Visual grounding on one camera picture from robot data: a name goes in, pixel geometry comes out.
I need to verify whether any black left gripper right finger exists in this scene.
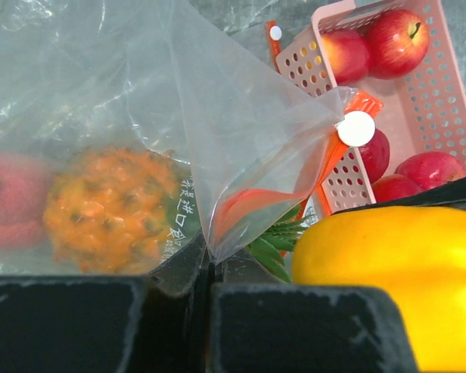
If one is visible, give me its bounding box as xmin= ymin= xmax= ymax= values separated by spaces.
xmin=211 ymin=250 xmax=418 ymax=372

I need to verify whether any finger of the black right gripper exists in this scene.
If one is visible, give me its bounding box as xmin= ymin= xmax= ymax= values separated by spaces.
xmin=337 ymin=177 xmax=466 ymax=214

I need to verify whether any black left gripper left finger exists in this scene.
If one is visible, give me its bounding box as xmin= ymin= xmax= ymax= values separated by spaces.
xmin=0 ymin=235 xmax=209 ymax=372

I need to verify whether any yellow toy bell pepper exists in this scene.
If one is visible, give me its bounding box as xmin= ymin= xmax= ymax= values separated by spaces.
xmin=292 ymin=207 xmax=466 ymax=372

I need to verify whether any orange toy pineapple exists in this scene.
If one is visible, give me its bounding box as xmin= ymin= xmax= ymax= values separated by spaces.
xmin=42 ymin=146 xmax=315 ymax=284

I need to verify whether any clear zip bag orange zipper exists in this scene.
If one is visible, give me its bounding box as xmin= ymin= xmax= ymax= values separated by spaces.
xmin=0 ymin=1 xmax=375 ymax=277

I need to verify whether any red toy tomato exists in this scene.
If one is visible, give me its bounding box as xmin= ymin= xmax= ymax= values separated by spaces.
xmin=395 ymin=152 xmax=466 ymax=190

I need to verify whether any pink perforated plastic basket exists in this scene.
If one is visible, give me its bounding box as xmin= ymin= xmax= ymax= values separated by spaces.
xmin=275 ymin=0 xmax=466 ymax=205

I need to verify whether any red toy apple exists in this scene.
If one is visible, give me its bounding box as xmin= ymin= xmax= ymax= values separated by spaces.
xmin=364 ymin=9 xmax=429 ymax=79

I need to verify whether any pink toy peach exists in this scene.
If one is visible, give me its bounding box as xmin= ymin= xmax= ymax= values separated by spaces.
xmin=322 ymin=30 xmax=370 ymax=85

